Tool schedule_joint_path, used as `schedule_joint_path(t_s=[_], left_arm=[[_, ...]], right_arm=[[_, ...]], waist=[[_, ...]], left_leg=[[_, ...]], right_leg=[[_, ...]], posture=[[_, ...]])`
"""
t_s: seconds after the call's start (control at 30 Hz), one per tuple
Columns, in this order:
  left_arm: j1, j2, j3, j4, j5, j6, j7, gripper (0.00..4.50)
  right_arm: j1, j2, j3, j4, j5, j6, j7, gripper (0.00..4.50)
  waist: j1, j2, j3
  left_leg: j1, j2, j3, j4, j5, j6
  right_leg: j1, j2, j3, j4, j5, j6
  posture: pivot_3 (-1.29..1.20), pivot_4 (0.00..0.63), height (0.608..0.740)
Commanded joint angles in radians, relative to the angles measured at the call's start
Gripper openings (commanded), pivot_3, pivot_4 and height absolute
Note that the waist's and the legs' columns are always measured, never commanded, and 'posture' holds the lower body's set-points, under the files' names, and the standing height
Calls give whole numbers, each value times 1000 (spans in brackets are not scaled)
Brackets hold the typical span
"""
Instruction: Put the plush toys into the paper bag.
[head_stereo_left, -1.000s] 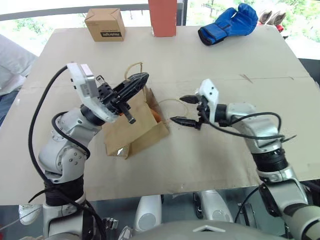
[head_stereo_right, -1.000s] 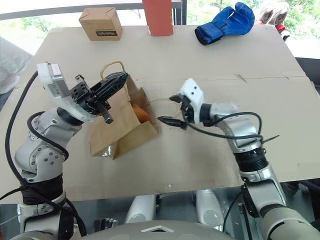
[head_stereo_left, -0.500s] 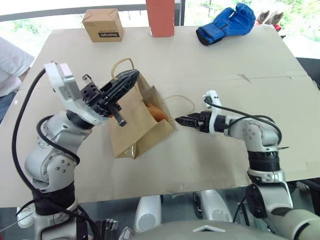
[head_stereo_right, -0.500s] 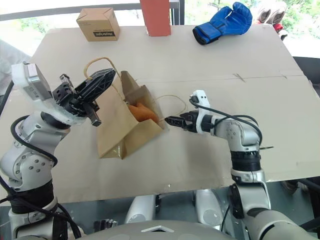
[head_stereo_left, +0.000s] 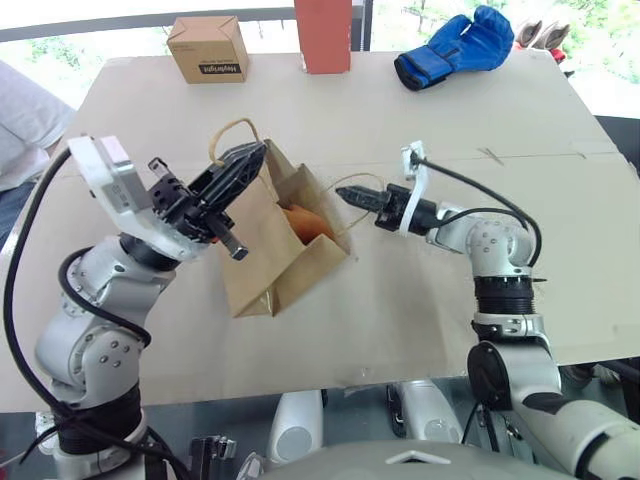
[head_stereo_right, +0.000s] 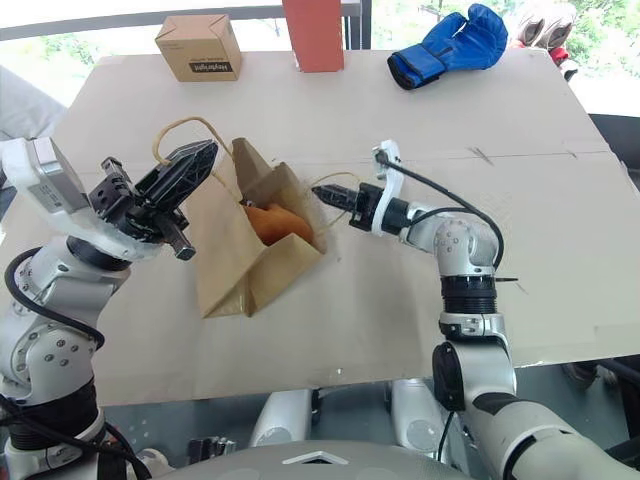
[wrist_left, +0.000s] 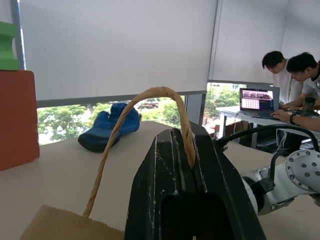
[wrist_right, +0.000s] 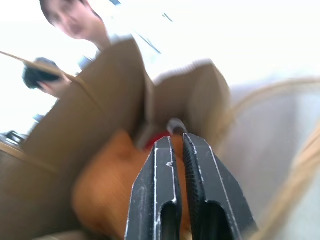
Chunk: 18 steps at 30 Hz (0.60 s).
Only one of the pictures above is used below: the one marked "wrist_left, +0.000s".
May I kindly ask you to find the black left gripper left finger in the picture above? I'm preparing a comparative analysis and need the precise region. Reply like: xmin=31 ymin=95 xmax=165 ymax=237
xmin=124 ymin=127 xmax=195 ymax=240

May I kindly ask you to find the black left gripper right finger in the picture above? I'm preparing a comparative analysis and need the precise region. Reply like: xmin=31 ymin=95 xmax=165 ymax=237
xmin=186 ymin=120 xmax=267 ymax=240

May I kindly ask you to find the brown paper bag with handle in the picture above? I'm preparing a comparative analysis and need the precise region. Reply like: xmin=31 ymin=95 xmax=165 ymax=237
xmin=18 ymin=86 xmax=197 ymax=240

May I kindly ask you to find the blue plush toy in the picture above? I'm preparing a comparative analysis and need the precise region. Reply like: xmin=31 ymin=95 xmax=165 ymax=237
xmin=77 ymin=102 xmax=142 ymax=154

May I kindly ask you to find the cardboard box under desk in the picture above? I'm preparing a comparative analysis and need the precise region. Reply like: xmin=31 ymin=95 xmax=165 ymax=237
xmin=224 ymin=120 xmax=252 ymax=144

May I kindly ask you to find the white desk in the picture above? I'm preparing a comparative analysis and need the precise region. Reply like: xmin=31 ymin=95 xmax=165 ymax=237
xmin=215 ymin=105 xmax=320 ymax=151

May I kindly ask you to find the open laptop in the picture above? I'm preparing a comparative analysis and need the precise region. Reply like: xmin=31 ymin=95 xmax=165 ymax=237
xmin=238 ymin=86 xmax=282 ymax=120

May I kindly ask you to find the dark cup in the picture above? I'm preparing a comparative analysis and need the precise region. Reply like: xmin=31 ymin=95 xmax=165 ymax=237
xmin=303 ymin=96 xmax=317 ymax=116

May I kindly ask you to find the person in plain white shirt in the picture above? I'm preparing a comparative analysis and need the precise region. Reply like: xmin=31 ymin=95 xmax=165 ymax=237
xmin=261 ymin=50 xmax=305 ymax=106

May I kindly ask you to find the person with glasses and watch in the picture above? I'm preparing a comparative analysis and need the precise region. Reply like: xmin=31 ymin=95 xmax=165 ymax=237
xmin=269 ymin=51 xmax=320 ymax=132

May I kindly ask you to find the narrow white roller blind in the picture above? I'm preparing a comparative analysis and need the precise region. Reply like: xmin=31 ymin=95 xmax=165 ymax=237
xmin=207 ymin=0 xmax=287 ymax=85

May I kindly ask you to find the wide white roller blind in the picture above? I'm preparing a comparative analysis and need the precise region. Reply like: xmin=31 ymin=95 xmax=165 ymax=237
xmin=17 ymin=0 xmax=219 ymax=102

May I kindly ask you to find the orange block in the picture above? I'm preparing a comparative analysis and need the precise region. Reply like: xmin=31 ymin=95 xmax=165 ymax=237
xmin=0 ymin=69 xmax=41 ymax=172

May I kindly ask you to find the green block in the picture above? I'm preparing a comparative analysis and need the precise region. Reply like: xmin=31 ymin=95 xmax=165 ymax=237
xmin=0 ymin=21 xmax=20 ymax=72

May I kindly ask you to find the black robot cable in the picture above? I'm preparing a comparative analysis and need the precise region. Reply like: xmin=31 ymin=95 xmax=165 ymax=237
xmin=214 ymin=124 xmax=320 ymax=194

